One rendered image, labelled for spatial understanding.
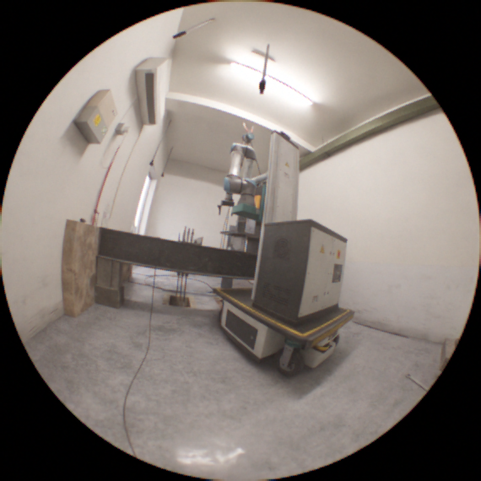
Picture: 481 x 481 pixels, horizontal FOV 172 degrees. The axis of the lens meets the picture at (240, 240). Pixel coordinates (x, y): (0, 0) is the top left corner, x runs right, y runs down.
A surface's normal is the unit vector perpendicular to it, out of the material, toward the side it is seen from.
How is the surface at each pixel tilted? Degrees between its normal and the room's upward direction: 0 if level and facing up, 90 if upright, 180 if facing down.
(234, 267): 90
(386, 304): 90
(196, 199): 90
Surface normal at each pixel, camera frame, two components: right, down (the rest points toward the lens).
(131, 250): 0.37, -0.03
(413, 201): -0.92, -0.17
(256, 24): -0.15, 0.99
